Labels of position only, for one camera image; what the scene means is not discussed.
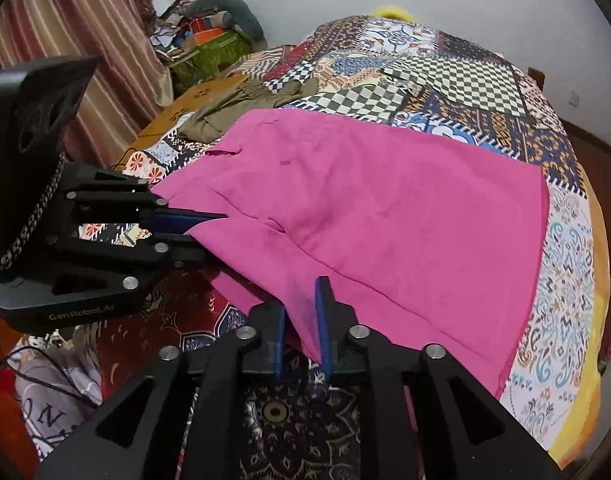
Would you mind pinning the pink pants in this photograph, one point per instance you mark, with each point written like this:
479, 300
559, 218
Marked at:
430, 240

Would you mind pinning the yellow cardboard box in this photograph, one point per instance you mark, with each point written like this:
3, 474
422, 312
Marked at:
190, 101

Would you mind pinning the clutter pile with green box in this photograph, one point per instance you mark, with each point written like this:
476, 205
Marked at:
198, 39

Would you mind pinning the white wall socket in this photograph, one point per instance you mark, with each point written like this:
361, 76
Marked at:
574, 99

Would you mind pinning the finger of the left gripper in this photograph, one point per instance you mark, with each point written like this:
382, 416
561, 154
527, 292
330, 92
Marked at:
175, 221
113, 193

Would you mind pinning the wooden bed post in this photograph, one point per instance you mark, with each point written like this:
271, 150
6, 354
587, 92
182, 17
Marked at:
537, 76

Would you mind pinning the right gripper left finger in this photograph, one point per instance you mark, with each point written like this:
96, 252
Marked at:
269, 320

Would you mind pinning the striped brown curtain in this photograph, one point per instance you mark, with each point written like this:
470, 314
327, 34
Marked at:
131, 85

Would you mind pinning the olive green pants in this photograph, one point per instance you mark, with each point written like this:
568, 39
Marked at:
215, 117

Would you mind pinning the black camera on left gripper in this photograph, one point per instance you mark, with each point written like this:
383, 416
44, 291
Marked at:
37, 100

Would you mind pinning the yellow plush pillow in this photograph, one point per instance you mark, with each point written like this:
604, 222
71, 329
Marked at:
391, 12

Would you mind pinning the patchwork patterned bedspread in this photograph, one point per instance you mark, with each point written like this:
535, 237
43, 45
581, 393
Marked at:
408, 76

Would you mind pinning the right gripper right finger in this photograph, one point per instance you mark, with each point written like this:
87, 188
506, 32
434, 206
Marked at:
341, 360

